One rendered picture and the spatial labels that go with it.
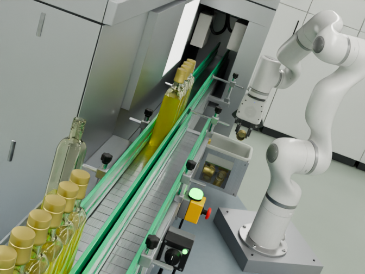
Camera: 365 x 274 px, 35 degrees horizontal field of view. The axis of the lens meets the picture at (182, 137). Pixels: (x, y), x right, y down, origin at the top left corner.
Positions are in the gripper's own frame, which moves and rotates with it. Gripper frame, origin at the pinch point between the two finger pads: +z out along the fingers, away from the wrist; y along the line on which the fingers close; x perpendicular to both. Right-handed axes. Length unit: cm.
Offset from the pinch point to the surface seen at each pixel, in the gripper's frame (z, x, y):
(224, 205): 33.5, 0.5, 4.1
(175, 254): 12, -89, 0
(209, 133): 1.6, -14.0, -10.9
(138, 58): -24, -46, -38
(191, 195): 9, -57, -5
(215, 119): -4.4, -14.0, -10.5
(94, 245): -2, -123, -14
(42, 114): -12, -94, -45
